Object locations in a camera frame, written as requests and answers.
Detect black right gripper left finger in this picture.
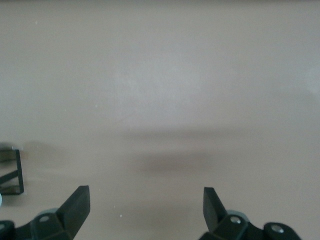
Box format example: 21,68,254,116
0,185,91,240

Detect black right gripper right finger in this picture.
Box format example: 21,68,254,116
199,186,301,240

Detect black wire cup rack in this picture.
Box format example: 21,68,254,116
0,147,25,196

